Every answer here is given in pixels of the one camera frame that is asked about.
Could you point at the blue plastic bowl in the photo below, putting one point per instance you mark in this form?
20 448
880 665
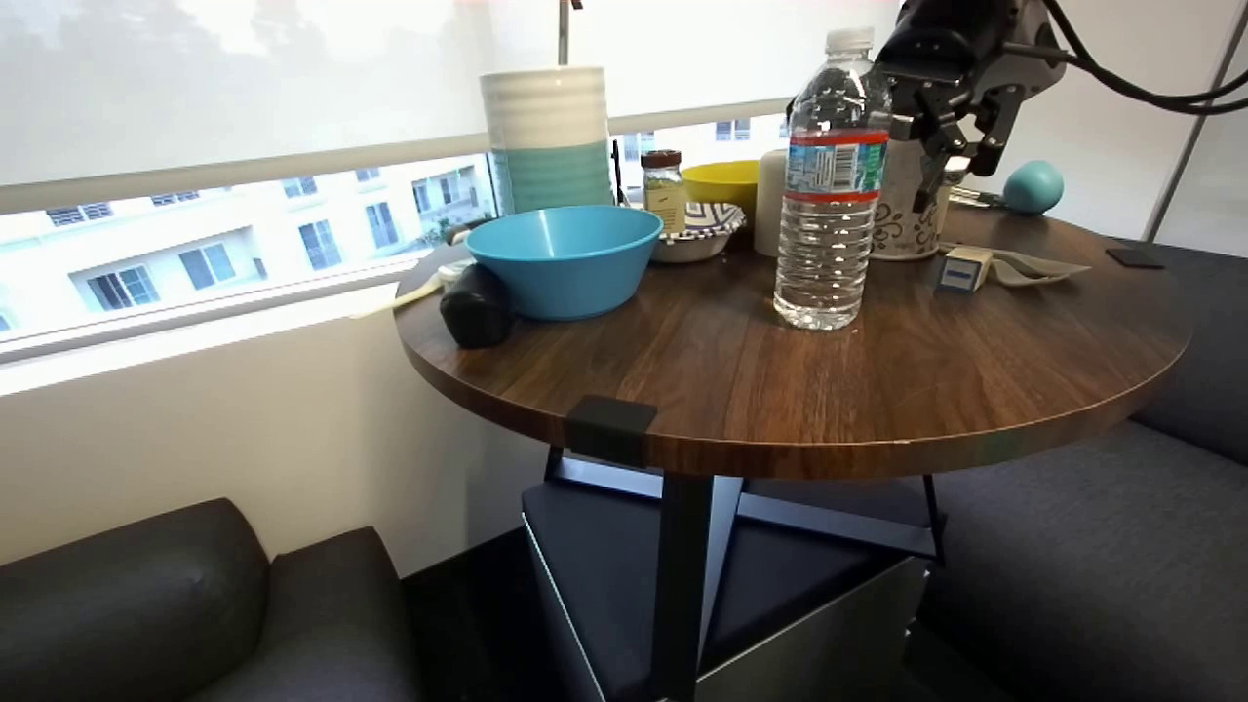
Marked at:
568 267

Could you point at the black metal table leg frame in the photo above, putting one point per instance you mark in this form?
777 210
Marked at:
679 585

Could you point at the dark grey bench sofa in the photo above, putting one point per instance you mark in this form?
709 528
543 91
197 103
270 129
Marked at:
1106 558

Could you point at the teal ball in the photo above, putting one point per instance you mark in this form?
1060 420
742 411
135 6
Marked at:
1034 186

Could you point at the white plastic spoon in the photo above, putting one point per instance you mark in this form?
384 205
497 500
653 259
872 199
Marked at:
1046 267

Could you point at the small glass jar dark lid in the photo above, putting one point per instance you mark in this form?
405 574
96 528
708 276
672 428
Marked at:
664 197

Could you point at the white and teal canister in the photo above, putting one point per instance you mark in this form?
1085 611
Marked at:
548 129

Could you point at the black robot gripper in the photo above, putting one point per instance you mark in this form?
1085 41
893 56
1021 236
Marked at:
939 43

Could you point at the patterned paper cup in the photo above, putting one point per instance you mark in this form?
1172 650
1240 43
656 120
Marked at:
898 224

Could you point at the yellow bowl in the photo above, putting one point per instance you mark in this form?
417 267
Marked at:
724 181

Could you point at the thin metal rod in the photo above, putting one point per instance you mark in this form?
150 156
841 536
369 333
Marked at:
568 32

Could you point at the clear plastic water bottle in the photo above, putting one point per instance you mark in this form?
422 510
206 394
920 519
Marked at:
824 236

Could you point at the dark leather armchair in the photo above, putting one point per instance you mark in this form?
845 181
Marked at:
131 611

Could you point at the black tape patch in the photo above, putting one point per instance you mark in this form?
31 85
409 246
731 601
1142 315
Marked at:
611 428
1134 259

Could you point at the white roller window blind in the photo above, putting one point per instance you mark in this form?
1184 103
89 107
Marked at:
257 81

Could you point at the black white patterned dish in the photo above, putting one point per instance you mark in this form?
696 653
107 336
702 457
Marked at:
708 236

